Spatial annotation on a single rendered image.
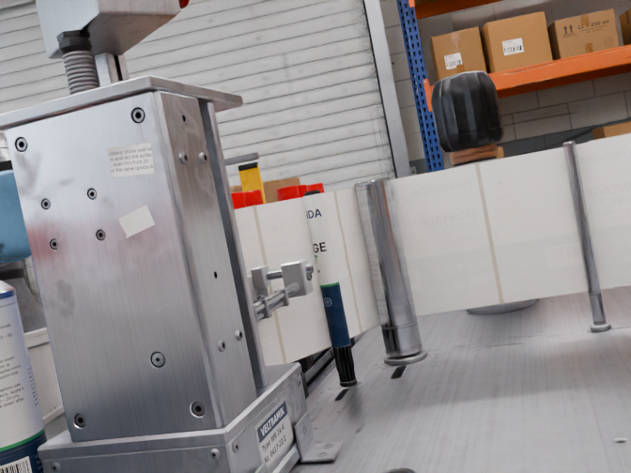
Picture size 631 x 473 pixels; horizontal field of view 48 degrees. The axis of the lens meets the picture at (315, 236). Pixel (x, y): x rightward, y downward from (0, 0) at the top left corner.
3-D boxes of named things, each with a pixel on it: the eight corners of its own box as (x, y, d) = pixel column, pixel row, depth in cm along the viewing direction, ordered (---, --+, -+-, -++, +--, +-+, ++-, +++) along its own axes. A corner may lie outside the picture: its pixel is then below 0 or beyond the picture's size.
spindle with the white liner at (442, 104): (537, 308, 85) (494, 61, 83) (463, 317, 87) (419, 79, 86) (536, 294, 93) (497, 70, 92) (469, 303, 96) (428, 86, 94)
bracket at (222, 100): (151, 87, 38) (147, 70, 38) (-11, 129, 42) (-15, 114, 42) (244, 105, 51) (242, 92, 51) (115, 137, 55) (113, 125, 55)
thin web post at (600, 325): (612, 330, 68) (579, 139, 67) (591, 333, 69) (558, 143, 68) (610, 326, 70) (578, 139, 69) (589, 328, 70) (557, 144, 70)
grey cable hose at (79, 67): (116, 222, 75) (76, 27, 74) (89, 227, 76) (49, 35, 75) (134, 220, 79) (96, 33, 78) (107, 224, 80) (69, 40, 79)
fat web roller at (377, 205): (424, 362, 70) (390, 175, 69) (379, 368, 71) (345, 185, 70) (430, 351, 74) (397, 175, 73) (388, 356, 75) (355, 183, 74)
